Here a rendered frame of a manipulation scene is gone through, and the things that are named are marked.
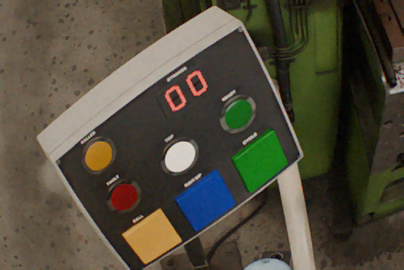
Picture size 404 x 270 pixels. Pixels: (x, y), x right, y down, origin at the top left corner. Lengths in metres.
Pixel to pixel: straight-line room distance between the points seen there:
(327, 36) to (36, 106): 1.15
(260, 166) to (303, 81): 0.53
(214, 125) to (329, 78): 0.63
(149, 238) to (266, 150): 0.22
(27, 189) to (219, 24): 1.36
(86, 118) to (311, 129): 0.97
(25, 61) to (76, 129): 1.49
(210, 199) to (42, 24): 1.50
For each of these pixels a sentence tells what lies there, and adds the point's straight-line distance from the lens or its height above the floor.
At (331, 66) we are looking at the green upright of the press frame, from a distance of 1.99.
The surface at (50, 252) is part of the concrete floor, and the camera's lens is 2.58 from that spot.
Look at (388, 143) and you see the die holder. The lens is 1.92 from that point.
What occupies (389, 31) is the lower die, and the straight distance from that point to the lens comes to 1.66.
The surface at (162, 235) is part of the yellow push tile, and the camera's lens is 1.48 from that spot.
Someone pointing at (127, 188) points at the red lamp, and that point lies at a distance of 1.41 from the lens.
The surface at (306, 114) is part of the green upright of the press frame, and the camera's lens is 2.16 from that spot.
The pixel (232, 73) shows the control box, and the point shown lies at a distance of 1.41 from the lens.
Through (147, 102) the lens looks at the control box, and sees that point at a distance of 1.37.
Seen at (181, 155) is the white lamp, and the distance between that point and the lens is 1.43.
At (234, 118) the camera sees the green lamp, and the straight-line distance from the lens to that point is 1.44.
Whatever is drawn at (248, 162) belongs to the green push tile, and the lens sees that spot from 1.49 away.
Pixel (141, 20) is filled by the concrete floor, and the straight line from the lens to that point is 2.80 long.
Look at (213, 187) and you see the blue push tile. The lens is 1.48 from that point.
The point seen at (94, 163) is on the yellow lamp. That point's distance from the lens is 1.37.
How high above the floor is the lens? 2.41
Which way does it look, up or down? 67 degrees down
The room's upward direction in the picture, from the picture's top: 12 degrees counter-clockwise
